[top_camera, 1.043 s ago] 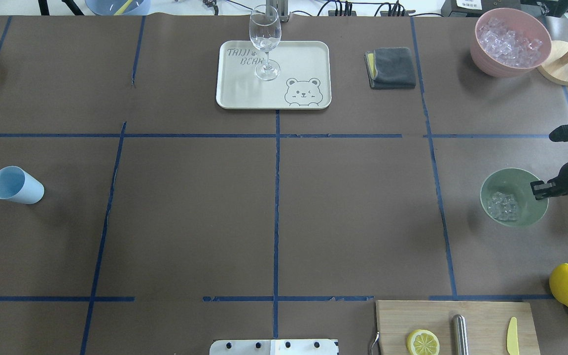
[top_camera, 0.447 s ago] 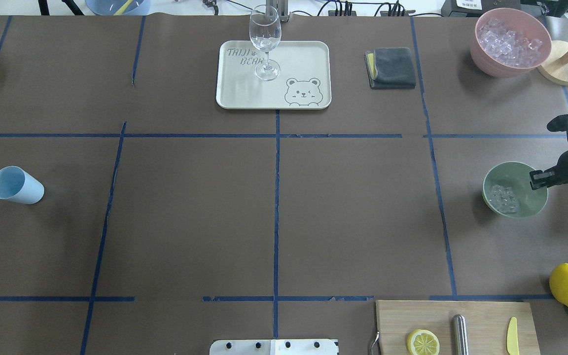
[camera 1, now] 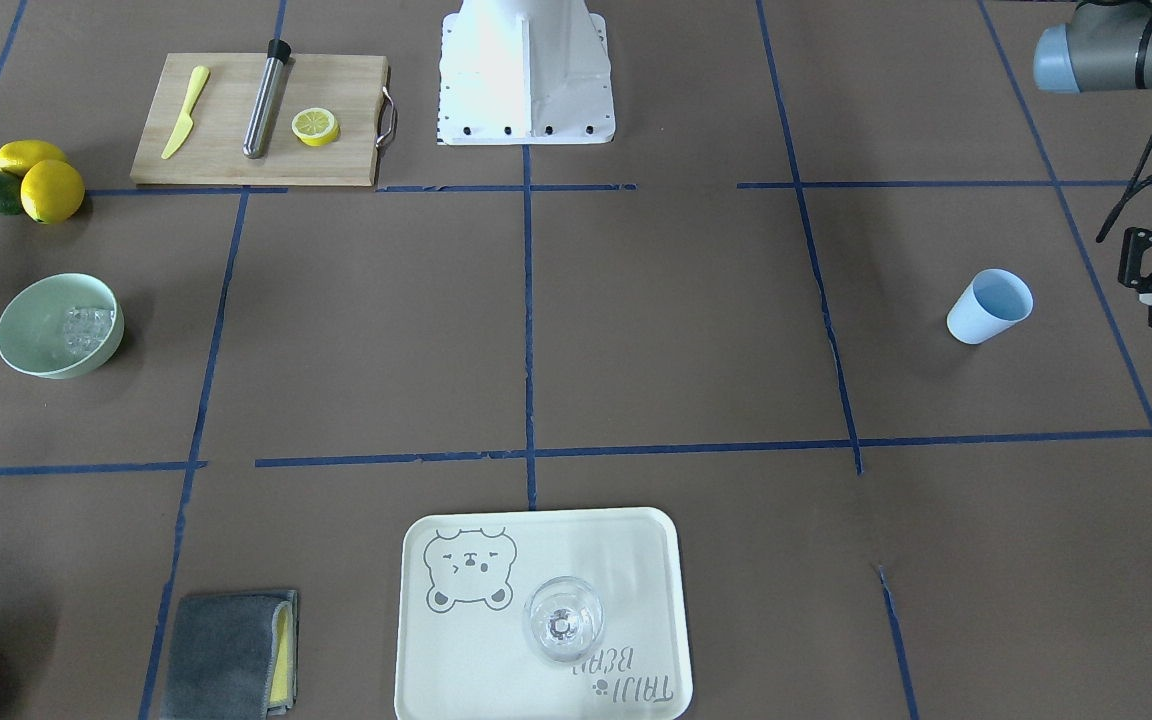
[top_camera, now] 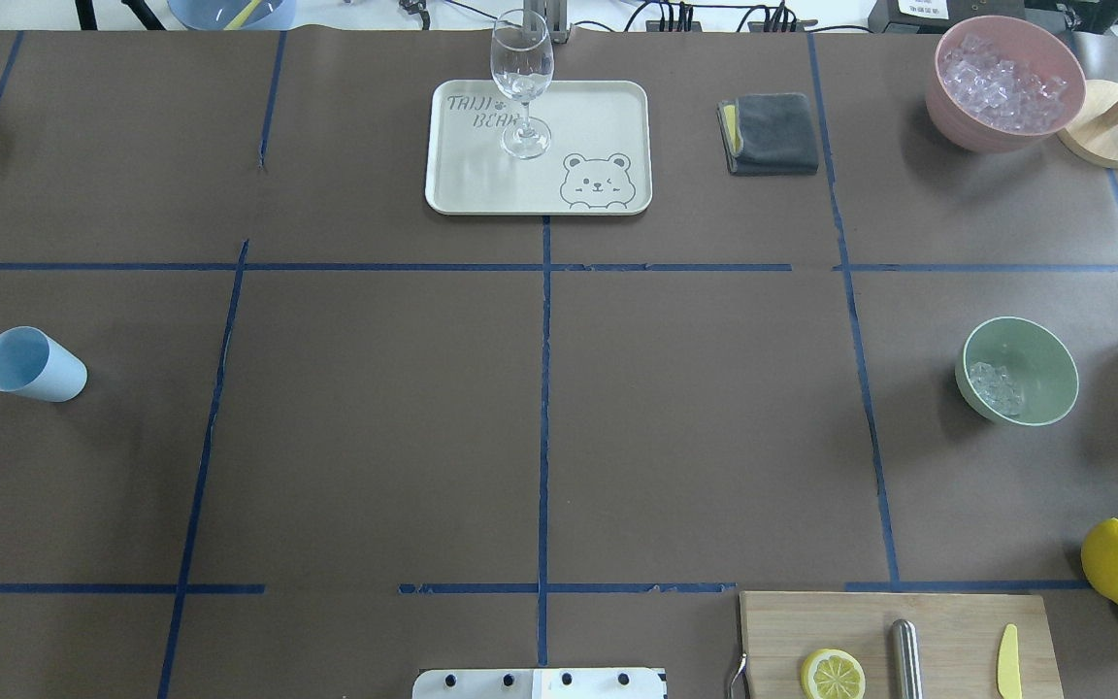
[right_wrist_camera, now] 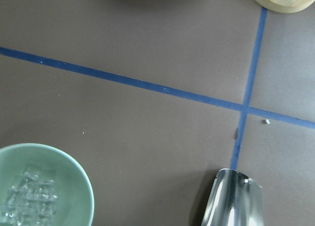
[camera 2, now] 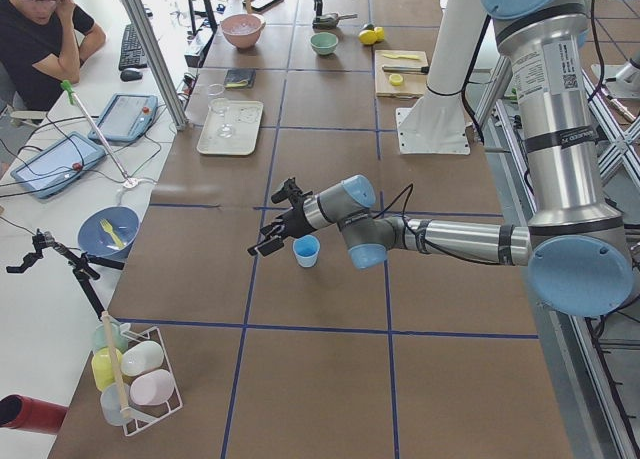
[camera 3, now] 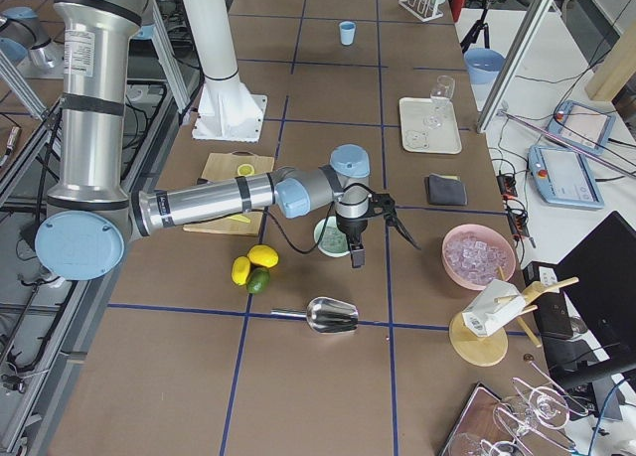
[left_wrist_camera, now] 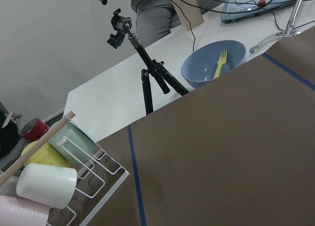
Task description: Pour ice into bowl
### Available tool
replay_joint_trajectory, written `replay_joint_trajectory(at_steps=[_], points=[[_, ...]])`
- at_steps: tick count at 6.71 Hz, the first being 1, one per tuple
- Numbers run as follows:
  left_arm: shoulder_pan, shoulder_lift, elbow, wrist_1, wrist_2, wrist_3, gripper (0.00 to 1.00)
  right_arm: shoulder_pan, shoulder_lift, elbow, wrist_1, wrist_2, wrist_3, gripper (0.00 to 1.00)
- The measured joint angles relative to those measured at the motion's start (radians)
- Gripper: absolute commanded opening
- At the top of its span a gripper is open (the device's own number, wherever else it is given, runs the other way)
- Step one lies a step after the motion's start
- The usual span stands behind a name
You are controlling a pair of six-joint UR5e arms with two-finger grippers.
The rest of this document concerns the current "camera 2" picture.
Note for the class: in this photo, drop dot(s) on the light blue plastic cup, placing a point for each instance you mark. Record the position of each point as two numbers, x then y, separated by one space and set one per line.
306 250

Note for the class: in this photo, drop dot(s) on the mint green bowl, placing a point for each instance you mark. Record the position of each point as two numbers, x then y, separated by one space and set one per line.
324 43

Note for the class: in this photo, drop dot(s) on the metal ice scoop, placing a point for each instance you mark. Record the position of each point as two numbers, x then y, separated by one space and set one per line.
331 20

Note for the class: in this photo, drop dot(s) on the pink bowl of ice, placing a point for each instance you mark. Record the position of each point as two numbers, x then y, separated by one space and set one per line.
243 30

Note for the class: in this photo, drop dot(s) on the large blue bowl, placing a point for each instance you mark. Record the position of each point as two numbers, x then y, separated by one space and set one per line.
94 241

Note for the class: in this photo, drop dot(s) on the yellow lemon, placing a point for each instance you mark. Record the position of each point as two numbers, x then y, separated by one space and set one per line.
380 33
368 37

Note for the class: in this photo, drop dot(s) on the half lemon slice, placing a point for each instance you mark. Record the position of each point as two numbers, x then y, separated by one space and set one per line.
396 79

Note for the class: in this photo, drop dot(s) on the yellow plastic knife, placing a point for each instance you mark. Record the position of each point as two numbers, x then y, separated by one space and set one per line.
402 56

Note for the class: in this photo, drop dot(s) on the cream bear tray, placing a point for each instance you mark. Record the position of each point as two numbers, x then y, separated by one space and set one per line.
245 117

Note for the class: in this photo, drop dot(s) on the grey folded cloth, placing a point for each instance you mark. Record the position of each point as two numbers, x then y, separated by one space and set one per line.
239 78

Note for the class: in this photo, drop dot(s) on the wooden cutting board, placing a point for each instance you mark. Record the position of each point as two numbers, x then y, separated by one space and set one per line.
414 84

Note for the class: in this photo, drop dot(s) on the clear wine glass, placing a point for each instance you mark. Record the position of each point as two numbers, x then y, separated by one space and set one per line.
219 106

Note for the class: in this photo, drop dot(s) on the metal clamp rod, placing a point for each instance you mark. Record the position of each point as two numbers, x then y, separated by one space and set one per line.
129 182

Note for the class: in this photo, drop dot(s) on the yellow plastic fork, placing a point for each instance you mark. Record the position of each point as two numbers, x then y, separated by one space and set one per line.
109 229

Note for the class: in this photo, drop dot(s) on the white cup on rack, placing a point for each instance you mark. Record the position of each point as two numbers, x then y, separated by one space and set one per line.
142 358

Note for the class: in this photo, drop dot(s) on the far blue teach pendant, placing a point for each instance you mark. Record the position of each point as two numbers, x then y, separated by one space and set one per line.
127 116

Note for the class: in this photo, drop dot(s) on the blue teach pendant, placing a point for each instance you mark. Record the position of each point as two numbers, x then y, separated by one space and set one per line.
127 116
58 166

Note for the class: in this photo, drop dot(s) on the pale pink cup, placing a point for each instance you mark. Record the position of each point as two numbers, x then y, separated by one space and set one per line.
152 388

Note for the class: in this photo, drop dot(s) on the black computer keyboard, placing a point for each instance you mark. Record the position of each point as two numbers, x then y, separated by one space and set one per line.
132 54

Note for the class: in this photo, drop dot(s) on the yellow cup on rack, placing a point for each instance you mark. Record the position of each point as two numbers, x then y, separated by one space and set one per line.
102 369

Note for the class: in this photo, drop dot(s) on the black computer mouse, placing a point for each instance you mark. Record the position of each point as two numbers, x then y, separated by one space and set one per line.
130 75

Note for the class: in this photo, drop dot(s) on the pale blue cup on rack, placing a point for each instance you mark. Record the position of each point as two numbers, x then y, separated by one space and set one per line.
111 407

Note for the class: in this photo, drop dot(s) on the near blue teach pendant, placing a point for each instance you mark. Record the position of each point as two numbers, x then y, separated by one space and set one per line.
58 166

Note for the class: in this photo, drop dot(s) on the seated person black shirt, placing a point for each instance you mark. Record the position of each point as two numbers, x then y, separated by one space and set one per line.
43 43

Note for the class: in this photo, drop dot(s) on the red fire extinguisher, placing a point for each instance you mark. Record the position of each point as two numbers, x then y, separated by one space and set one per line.
33 415

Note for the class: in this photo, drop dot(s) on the black handled steel knife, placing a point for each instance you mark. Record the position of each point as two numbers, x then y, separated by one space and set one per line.
406 69

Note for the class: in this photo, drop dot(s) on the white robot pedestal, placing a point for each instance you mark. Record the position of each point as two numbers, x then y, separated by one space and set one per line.
436 123

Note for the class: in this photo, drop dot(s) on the aluminium frame post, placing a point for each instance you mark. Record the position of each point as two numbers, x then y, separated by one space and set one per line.
156 62

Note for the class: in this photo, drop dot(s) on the white wire cup rack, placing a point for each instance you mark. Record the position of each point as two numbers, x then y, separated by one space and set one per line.
118 337

